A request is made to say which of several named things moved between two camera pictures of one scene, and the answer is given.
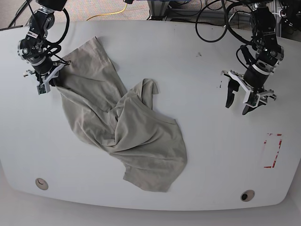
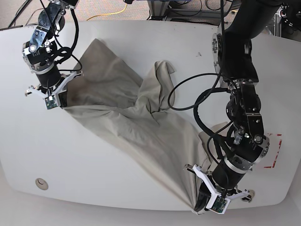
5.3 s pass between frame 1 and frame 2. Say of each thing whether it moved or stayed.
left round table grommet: stayed
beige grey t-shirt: moved
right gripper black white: moved
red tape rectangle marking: stayed
